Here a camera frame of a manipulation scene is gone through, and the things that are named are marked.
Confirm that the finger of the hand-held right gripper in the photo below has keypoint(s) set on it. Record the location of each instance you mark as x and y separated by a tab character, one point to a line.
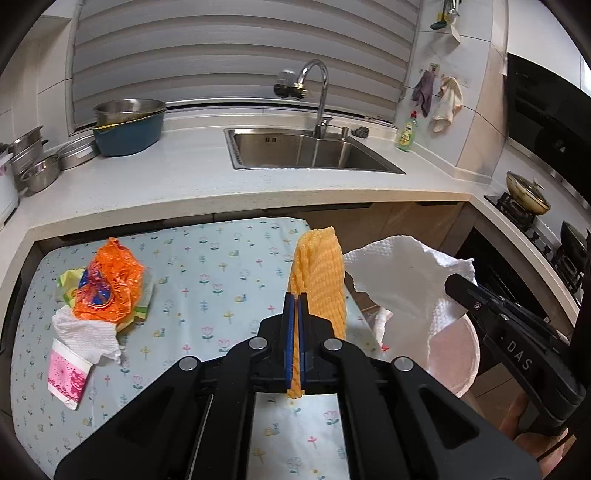
461	288

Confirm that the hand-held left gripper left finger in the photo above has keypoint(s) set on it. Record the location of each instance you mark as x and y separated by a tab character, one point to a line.
288	350

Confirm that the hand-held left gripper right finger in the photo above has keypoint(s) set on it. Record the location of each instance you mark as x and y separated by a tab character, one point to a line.
302	350

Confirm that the white paper towel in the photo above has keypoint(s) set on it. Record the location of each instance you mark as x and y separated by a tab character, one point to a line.
83	334
406	272

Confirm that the orange foam fruit net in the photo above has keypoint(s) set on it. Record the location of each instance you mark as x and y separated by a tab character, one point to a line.
323	277

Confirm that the person's right hand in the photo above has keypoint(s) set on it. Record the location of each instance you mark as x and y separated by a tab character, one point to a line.
519	420

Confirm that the wooden base cabinet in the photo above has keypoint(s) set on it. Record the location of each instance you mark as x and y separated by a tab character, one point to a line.
415	219

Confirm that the gas stove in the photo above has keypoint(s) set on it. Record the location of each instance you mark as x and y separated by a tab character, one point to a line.
531	221

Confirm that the golden wok with lid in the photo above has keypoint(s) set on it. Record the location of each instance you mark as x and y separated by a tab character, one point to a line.
526	194

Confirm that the dark frying pan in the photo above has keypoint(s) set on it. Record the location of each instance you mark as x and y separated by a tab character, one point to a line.
575	237

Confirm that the green dish soap bottle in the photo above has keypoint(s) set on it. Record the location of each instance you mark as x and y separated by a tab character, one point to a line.
406	136

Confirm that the dark sink scrubber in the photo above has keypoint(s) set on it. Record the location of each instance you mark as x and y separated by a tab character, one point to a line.
362	132

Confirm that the white hanging cloth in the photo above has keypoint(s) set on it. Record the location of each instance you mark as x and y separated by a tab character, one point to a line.
448	104

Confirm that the orange plastic bag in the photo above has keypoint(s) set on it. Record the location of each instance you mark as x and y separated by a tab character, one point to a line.
111	281

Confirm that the black range hood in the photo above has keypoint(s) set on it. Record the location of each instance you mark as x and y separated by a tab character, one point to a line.
545	115

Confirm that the purple hanging cloth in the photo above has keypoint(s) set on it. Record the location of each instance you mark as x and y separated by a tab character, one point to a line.
425	92

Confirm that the stainless steel sink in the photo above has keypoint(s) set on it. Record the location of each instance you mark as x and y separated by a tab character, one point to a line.
304	150

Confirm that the pink paper cup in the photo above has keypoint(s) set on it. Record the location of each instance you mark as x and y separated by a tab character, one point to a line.
67	374

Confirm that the yellow green wrapper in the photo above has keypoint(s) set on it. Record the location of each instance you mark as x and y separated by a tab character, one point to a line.
69	279

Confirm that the chrome faucet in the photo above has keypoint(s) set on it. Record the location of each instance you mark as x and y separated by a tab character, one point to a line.
322	92

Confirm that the blue plastic basin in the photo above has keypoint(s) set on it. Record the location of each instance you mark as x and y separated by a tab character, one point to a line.
129	138

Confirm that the hanging kitchen utensils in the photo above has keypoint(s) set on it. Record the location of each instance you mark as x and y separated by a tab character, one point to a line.
445	16

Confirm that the flat steel pan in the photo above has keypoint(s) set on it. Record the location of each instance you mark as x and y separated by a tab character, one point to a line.
78	154

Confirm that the large steel bowl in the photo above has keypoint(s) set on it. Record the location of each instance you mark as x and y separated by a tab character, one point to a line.
129	107

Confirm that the grey window blind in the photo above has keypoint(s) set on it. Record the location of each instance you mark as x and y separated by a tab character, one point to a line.
231	50

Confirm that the white rice cooker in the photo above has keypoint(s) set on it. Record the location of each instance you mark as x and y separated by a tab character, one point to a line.
7	194

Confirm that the stacked steel steamer pot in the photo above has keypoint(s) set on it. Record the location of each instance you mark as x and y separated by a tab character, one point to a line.
27	145

